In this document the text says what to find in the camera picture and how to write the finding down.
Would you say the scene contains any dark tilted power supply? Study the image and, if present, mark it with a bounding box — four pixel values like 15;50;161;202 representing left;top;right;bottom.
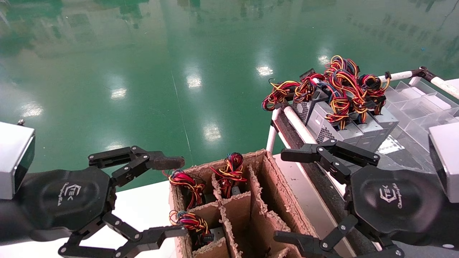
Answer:
262;68;329;125

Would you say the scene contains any grey power supply with wires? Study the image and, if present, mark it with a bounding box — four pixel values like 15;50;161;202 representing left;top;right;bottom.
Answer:
307;56;365;146
349;72;384;153
359;73;399;144

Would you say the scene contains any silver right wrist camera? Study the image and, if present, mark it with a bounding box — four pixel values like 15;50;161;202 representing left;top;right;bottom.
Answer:
428;122;459;204

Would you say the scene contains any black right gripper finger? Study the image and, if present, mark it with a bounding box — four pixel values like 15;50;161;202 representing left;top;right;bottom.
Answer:
280;139;380;185
274;214;405;258

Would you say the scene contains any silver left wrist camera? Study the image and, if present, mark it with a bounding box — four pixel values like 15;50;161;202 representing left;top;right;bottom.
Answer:
0;119;36;200

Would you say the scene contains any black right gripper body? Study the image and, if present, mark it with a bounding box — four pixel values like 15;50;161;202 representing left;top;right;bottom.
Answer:
350;164;445;238

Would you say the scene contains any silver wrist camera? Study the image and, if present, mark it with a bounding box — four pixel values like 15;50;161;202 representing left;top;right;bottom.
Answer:
0;119;36;200
428;122;459;204

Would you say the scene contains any power supply with coloured wires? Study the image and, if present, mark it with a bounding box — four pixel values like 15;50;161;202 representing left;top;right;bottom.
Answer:
210;152;248;198
169;210;216;248
163;169;207;211

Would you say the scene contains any brown cardboard divider box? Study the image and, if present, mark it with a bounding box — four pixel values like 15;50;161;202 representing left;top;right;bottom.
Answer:
169;149;320;258

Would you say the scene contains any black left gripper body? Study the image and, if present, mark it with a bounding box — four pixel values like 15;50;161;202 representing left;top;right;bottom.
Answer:
14;166;117;233

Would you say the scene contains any clear plastic compartment tray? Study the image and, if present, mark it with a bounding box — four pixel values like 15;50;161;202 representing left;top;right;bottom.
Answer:
384;80;459;153

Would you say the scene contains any black tube corner joint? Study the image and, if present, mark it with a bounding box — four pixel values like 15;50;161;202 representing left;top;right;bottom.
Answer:
412;66;439;82

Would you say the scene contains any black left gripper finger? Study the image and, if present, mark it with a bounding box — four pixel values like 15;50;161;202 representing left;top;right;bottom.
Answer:
88;146;186;187
58;211;188;258

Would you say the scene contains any white tube cart frame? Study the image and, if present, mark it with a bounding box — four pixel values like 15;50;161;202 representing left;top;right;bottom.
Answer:
266;66;459;251

